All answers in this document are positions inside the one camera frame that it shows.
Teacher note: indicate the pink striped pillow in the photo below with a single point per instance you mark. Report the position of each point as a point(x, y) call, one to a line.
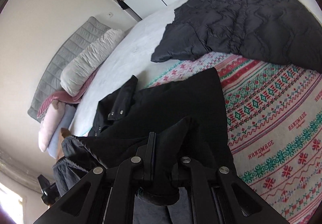
point(54, 99)

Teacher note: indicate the light blue folded blanket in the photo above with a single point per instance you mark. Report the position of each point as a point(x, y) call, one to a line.
point(66, 118)

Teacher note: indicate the black coat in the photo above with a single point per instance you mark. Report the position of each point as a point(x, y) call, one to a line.
point(181, 103)

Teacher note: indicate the brown garment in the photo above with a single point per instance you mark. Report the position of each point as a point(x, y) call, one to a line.
point(65, 133)

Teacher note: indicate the black hanging bag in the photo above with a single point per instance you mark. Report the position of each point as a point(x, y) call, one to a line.
point(123, 4)

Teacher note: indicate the grey padded headboard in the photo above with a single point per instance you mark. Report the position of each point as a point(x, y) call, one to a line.
point(68, 55)

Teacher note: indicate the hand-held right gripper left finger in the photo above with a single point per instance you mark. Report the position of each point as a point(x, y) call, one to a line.
point(150, 156)

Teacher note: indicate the black quilted jacket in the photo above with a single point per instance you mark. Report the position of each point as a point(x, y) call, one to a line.
point(234, 20)

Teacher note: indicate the beige pillow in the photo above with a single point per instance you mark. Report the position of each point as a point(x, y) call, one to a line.
point(88, 63)

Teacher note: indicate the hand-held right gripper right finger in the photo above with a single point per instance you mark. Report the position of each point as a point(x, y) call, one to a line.
point(192, 166)

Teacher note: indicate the patterned knit-print blanket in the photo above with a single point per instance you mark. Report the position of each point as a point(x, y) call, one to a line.
point(271, 118)

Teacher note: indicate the pink folded blanket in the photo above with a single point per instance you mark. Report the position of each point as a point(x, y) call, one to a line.
point(50, 126)

